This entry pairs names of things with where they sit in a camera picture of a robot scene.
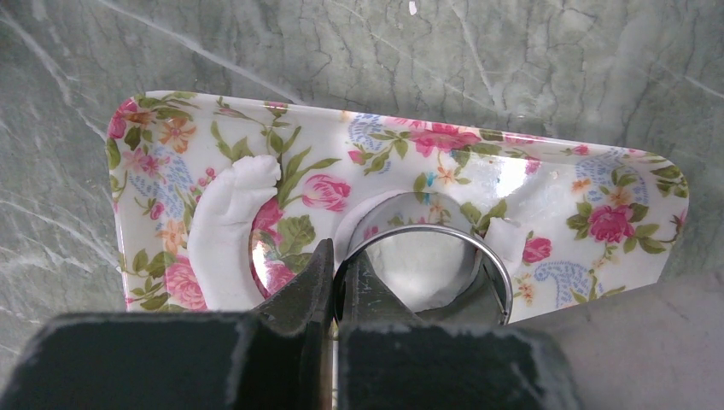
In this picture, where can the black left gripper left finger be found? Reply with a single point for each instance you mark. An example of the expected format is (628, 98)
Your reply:
(274, 356)

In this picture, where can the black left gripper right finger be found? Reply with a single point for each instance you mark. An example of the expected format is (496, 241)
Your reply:
(388, 358)

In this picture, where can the floral print tray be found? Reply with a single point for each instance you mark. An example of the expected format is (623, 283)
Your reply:
(596, 220)

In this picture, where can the white dough lump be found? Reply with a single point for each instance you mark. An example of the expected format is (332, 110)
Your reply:
(428, 252)

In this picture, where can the white dough scrap strip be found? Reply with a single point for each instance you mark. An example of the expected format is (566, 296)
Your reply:
(219, 239)

